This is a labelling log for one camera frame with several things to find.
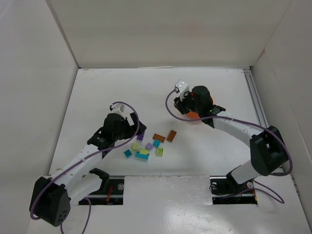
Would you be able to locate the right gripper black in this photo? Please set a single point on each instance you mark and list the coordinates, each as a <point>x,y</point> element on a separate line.
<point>182,106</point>

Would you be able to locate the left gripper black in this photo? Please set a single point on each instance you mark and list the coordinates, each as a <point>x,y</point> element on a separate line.
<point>131,123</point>

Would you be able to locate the dark purple lego brick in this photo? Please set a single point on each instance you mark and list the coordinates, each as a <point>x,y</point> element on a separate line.
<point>140,137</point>

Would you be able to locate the light purple lego brick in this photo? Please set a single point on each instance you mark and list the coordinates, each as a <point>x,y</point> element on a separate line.
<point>149,146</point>

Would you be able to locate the brown lego brick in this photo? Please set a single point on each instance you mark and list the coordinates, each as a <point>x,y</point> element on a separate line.
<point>171,136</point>
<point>159,138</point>

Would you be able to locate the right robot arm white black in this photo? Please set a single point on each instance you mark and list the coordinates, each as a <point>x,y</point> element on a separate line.
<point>267,148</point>

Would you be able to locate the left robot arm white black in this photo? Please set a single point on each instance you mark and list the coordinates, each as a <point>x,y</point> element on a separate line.
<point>53,196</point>

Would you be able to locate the orange round divided container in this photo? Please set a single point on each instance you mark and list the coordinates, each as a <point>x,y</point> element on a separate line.
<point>193,114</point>

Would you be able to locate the pale yellow small lego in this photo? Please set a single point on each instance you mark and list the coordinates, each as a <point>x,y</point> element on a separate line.
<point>135,147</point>

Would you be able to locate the teal small lego middle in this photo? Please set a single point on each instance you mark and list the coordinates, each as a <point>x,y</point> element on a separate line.
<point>156,143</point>

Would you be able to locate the teal small lego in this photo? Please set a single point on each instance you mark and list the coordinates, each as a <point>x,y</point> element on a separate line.
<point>156,143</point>
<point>128,153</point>

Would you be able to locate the pale yellow long lego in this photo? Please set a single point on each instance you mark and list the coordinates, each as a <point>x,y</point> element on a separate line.
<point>144,151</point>

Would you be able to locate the teal long lego brick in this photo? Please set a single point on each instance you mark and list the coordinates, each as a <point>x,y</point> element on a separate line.
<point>142,156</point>

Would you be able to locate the teal small lego left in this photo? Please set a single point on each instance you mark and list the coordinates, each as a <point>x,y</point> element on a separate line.
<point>128,153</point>

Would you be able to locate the lime green lego brick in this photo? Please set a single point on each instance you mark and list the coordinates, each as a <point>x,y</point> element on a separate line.
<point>159,151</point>

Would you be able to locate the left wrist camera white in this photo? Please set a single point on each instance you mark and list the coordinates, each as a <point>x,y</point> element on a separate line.
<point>117,108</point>

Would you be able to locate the aluminium rail right side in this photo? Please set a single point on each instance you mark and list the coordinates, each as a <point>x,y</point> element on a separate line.
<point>261,118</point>

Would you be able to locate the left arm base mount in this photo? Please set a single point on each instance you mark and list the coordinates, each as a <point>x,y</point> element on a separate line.
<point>110,191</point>

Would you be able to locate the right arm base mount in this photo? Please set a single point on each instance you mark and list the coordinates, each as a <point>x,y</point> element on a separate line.
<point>225,191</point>

